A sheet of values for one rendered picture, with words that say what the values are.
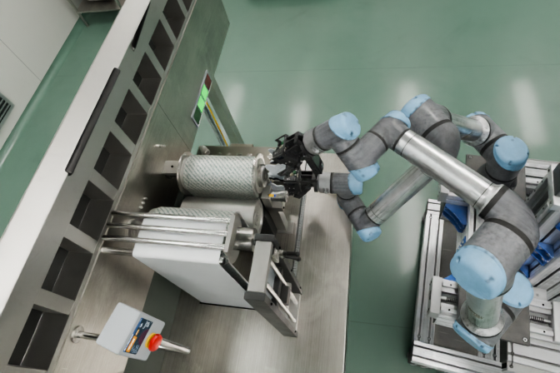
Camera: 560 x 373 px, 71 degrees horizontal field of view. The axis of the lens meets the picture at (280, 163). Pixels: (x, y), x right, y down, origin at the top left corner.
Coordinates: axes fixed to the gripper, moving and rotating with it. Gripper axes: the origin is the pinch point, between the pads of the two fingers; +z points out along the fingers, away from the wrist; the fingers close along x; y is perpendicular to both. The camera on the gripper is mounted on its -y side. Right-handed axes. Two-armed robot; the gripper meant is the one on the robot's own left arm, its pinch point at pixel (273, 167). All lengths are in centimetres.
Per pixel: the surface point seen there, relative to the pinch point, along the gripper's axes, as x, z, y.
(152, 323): 55, -20, 33
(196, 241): 32.3, -1.5, 20.4
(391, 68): -168, 49, -125
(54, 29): -208, 276, 94
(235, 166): 2.6, 6.0, 10.5
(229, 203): 11.6, 13.1, 5.8
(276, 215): 7.2, 15.4, -15.0
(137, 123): -3.5, 19.4, 40.5
